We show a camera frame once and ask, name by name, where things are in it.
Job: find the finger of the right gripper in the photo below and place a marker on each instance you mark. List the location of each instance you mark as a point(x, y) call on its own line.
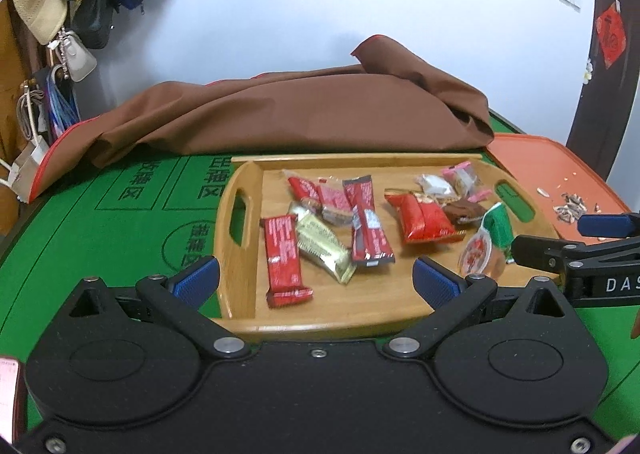
point(623, 225)
point(599, 275)

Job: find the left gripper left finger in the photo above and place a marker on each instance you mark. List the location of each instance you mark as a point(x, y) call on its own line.
point(175, 302)

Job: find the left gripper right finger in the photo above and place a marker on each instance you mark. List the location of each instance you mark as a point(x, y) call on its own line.
point(456, 302)

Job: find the jelly cup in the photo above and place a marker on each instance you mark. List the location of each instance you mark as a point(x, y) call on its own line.
point(481, 256)

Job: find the red pistachio packet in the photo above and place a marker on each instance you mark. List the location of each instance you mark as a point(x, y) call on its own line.
point(421, 219)

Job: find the brown chocolate cake packet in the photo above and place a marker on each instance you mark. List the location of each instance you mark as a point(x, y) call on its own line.
point(464, 212)

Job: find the green snack packet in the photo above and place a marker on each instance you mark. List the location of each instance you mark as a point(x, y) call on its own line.
point(497, 223)

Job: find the long red snack stick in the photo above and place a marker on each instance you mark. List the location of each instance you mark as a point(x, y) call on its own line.
point(370, 246)

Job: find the red snack bar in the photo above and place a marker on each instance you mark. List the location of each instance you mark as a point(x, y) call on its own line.
point(286, 285)

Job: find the white gold snack packet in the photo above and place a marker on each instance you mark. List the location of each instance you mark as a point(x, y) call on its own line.
point(437, 188)

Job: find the pink cake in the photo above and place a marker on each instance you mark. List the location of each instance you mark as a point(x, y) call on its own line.
point(465, 181)

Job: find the clear pastry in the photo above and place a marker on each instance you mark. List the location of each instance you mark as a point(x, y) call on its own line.
point(336, 208)

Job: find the small red snack packet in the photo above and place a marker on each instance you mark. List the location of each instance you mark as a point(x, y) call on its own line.
point(304, 191)

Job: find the pile of sunflower seeds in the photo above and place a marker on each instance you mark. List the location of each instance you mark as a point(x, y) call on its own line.
point(564, 197)

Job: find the orange plastic tray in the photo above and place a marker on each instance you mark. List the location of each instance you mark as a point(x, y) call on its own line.
point(549, 171)

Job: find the wooden serving tray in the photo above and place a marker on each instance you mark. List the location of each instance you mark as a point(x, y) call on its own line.
point(378, 299)

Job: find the red smartphone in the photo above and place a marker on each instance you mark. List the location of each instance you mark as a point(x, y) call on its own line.
point(12, 399)

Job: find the white tote bag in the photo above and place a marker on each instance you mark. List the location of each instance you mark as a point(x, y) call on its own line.
point(22, 171)

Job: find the red paper decoration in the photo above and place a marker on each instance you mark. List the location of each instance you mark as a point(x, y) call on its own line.
point(611, 34)

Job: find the brown cloth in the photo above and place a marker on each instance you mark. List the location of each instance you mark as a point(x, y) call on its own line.
point(390, 100)

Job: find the white small handbag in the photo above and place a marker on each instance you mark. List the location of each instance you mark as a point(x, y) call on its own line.
point(77, 61)

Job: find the brown hanging coat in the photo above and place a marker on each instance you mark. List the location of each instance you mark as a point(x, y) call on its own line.
point(19, 55)

